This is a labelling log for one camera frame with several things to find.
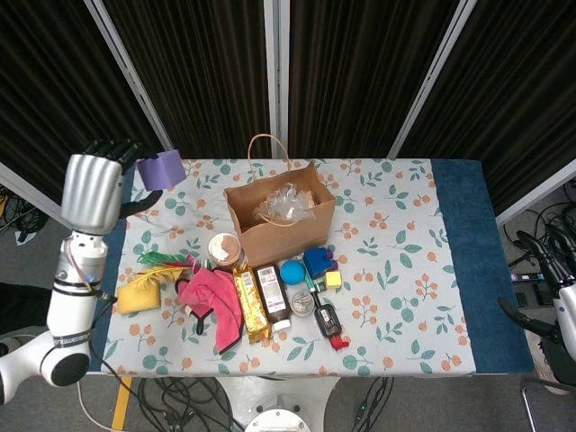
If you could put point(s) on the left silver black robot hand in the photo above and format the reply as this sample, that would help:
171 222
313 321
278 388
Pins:
90 193

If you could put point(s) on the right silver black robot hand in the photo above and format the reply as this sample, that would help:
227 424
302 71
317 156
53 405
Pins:
564 306

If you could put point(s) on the purple foam block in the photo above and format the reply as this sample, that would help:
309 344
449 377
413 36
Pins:
162 171

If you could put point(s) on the bundle of clear straws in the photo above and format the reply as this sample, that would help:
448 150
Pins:
283 202

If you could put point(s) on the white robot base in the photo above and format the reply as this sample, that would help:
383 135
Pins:
276 420

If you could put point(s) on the brown paper bag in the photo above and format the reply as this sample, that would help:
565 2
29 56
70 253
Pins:
288 234

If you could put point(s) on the black foot pedal unit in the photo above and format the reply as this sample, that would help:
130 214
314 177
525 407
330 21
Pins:
533 294

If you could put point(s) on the black power strip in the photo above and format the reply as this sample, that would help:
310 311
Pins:
524 276

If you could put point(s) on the green and pink feathers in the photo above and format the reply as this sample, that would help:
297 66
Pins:
157 258

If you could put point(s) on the yellow feather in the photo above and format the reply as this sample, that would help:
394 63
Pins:
157 273

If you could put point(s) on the dark partition panel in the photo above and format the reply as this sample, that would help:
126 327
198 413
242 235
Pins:
360 67
45 90
517 90
193 67

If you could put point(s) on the yellow sponge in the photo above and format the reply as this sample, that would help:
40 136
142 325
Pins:
135 299

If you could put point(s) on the blue felt table cover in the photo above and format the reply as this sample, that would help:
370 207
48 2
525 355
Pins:
468 216

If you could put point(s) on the amber plastic jar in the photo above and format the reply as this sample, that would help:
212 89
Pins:
225 251

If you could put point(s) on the pink cloth with black trim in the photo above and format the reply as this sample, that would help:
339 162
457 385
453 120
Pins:
216 301

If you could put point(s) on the gold foil packet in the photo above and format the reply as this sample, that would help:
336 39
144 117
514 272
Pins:
252 306

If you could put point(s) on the brown bottle with white cap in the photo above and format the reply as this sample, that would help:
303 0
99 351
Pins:
273 294

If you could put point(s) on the blue ball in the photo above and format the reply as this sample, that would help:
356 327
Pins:
292 272

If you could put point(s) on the yellow cube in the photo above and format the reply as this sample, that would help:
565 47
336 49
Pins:
334 280

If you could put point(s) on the small purple toy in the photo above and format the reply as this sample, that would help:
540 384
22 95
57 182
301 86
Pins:
334 255

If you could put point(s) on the blue plastic block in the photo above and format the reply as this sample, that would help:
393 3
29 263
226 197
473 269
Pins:
317 262

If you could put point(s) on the teal tube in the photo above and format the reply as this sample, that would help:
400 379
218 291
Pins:
309 283

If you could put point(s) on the black bottle with red cap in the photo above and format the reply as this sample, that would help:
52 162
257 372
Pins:
327 319

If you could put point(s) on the clear jar of paper clips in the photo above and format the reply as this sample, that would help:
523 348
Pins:
302 303

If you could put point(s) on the floral print tablecloth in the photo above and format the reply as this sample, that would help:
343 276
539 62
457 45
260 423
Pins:
279 355

